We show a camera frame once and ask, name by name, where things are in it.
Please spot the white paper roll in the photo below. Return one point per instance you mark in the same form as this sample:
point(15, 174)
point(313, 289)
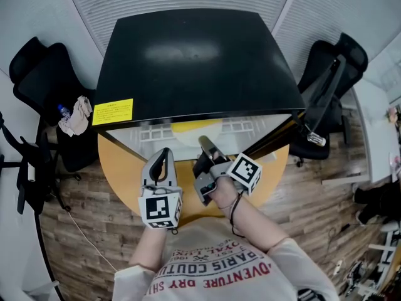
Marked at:
point(31, 172)

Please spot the black office chair slim backrest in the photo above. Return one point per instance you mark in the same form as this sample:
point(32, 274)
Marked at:
point(28, 183)

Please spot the person's left forearm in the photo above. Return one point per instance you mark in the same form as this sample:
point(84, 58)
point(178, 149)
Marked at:
point(150, 249)

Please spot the round wooden pedestal table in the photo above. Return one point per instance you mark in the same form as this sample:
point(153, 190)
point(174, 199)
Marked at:
point(122, 174)

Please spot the person's white printed shirt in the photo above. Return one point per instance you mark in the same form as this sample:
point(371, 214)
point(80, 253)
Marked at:
point(225, 277)

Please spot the pink flower ornament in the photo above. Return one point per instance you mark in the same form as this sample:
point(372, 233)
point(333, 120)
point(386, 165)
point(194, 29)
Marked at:
point(393, 113)

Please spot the yellow corn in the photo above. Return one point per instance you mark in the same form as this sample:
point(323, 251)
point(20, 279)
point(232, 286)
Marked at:
point(194, 125)

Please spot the crumpled beige cloth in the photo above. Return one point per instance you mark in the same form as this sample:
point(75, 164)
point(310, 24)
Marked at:
point(78, 118)

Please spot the white desk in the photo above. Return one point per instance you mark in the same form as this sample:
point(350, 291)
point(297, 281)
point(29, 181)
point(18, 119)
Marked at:
point(382, 149)

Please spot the small blue-capped water bottle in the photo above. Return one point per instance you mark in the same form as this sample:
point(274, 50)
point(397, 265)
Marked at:
point(64, 111)

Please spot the black wide office chair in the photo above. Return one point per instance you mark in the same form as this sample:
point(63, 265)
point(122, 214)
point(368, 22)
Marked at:
point(347, 61)

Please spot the white metal rack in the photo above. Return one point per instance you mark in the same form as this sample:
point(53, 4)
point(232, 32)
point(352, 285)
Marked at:
point(388, 252)

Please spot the black mini fridge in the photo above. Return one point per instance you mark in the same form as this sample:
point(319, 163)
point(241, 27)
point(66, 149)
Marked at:
point(194, 74)

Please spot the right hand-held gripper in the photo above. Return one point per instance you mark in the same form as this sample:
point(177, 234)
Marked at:
point(244, 171)

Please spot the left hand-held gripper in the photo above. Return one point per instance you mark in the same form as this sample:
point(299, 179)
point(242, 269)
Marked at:
point(159, 209)

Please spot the white round plate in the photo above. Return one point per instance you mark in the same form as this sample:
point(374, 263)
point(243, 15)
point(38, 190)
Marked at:
point(191, 138)

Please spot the person's right forearm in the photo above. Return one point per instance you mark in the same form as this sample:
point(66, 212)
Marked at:
point(260, 227)

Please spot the person's right hand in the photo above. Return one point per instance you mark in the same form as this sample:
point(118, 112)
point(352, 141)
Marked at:
point(227, 193)

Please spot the small clear plastic bottle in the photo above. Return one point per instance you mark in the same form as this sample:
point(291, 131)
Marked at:
point(316, 139)

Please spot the white power strip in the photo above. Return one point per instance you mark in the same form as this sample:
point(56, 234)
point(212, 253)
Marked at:
point(338, 267)

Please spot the black mesh office chair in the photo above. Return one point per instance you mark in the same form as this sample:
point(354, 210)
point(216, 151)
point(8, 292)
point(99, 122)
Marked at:
point(47, 77)

